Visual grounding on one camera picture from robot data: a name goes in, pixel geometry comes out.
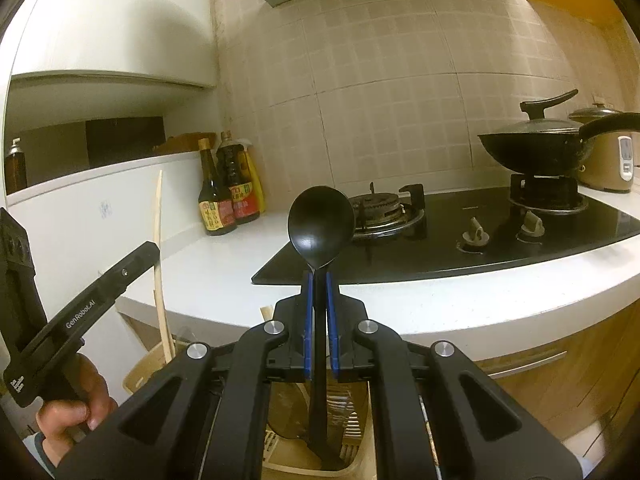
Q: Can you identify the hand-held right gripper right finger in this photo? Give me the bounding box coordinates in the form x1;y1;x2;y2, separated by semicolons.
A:
325;271;584;480

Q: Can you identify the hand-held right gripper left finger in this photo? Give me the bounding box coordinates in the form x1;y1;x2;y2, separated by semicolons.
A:
55;270;316;480

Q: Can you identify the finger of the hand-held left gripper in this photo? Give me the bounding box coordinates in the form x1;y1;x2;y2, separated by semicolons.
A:
102;241;161;301

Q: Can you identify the yellow plastic utensil basket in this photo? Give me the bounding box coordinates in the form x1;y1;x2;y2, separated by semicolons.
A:
122;337;382;480

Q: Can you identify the black plastic spoon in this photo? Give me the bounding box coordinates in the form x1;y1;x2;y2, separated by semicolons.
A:
287;186;357;472

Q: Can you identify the person's left forearm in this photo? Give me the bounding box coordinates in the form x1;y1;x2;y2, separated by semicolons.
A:
22;431;59;480

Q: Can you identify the person's left hand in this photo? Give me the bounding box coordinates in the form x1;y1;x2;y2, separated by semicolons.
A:
36;354;119;462

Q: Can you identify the white shelf partition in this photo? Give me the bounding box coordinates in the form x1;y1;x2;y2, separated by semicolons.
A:
0;150;211;411

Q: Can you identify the dark bottle yellow label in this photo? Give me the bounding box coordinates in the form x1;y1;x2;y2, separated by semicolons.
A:
198;138;237;236

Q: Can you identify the black gas cooktop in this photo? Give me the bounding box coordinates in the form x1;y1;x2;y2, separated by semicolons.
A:
251;182;640;287

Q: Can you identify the dark bottle red label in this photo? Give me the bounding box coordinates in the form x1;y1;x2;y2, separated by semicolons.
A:
216;131;261;225

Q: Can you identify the wooden board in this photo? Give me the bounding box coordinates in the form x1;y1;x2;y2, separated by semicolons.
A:
152;132;204;157

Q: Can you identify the yellow oil bottle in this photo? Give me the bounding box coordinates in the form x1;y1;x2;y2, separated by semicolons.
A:
244;140;266;214

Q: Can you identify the brown bottle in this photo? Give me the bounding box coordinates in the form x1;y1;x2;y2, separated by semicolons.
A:
4;137;27;195

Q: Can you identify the grey stove knob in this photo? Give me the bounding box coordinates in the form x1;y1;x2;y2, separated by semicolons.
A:
514;210;544;242
457;217;489;252

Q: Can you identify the wooden base cabinet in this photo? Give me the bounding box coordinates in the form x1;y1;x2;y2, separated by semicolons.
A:
465;300;640;461

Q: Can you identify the black wok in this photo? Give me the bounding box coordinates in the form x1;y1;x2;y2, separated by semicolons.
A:
477;112;640;175

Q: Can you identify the glass wok lid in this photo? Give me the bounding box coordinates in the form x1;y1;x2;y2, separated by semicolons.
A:
504;89;582;135

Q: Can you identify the gold rice cooker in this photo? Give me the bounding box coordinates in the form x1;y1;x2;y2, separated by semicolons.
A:
569;102;639;194

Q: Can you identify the silver drawer handle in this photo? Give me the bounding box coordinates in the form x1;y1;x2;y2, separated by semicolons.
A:
486;350;569;379

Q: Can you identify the white wall cabinet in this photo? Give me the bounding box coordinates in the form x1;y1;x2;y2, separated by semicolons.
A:
9;0;219;90

